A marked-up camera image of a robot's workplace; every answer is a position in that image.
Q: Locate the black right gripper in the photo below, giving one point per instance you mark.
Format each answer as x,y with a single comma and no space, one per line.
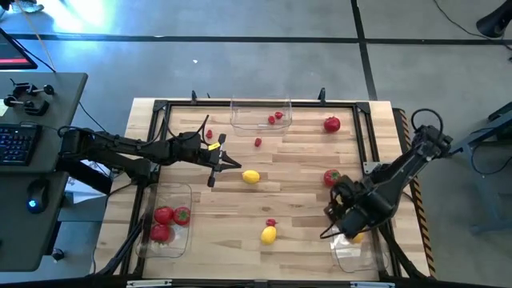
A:
344,200

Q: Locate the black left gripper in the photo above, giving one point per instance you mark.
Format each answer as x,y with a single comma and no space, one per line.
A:
196,150

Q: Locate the yellow plastic lemon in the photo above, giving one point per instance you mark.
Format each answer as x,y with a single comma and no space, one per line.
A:
357,238
268,236
250,177

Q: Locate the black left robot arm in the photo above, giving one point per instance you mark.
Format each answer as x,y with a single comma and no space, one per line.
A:
120,146

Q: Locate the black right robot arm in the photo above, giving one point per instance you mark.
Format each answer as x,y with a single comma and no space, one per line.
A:
400,180

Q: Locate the yellow tag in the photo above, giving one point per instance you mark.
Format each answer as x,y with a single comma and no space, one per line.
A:
214,146

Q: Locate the clear plastic bin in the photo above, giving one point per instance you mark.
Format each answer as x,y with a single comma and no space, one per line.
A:
176,244
248,120
360,260

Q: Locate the black table clamp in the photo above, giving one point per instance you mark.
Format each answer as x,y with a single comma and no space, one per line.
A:
194,97
322,97

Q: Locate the yellow-black hazard tape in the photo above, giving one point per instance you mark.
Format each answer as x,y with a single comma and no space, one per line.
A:
424,224

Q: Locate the white paper sheets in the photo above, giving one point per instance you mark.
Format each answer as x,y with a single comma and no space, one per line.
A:
80,196

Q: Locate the black computer mouse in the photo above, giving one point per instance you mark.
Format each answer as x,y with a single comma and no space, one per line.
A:
37,198

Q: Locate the black desk clamp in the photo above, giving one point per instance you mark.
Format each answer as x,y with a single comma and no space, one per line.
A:
36,107
24,89

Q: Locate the black backlit keyboard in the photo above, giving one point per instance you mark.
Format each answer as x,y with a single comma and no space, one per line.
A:
18,144

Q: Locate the grey desk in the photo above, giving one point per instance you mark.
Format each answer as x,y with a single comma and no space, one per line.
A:
24,240

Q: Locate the black cone-shaped stand base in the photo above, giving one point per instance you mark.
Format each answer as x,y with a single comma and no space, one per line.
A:
496,24

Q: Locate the dark computer monitor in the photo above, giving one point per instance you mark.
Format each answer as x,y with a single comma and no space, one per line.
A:
12,52

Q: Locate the black aluminium table frame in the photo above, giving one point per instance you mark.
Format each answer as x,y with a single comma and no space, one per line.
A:
260,103

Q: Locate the grey metal cart frame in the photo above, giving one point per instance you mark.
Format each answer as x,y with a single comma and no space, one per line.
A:
496,124

